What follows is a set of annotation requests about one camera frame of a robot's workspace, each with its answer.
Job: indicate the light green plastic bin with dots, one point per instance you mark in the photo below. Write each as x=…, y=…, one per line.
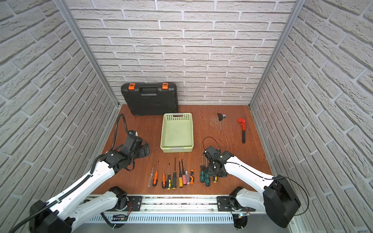
x=177, y=133

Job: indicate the black plastic tool case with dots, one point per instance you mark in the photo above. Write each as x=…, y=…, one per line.
x=150, y=99

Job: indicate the green handle screwdriver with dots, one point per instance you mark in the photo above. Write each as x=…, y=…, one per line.
x=207, y=176
x=202, y=172

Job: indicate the black yellow small screwdriver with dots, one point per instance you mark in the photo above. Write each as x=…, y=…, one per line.
x=169, y=182

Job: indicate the small black metal part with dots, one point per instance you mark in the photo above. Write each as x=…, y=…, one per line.
x=221, y=117

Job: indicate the small orange handle screwdriver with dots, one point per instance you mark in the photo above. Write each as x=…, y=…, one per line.
x=163, y=178

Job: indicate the pink handle screwdriver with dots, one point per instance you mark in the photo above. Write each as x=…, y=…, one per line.
x=183, y=174

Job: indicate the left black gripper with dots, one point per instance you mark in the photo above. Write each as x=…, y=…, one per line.
x=143, y=149

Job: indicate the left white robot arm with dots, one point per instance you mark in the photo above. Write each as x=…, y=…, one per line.
x=67, y=211

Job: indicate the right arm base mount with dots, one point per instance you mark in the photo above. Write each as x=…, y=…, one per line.
x=227, y=204

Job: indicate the long black handle screwdriver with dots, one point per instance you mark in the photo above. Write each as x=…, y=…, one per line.
x=174, y=176

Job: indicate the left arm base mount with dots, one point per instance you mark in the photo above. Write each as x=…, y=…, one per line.
x=128, y=203

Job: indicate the clear short screwdriver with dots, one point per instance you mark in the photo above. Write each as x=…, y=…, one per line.
x=187, y=174

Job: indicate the orange black handle screwdriver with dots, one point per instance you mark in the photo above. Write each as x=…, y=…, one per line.
x=155, y=179

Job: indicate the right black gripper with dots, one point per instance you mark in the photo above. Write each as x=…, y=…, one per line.
x=210, y=168

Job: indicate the orange black stubby screwdriver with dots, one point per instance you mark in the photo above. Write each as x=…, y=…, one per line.
x=192, y=174

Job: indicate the aluminium rail frame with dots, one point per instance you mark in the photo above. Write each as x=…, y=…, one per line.
x=175, y=209

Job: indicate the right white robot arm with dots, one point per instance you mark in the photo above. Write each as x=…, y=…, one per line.
x=272, y=195

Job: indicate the red pipe wrench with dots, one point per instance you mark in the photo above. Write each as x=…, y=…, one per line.
x=242, y=122

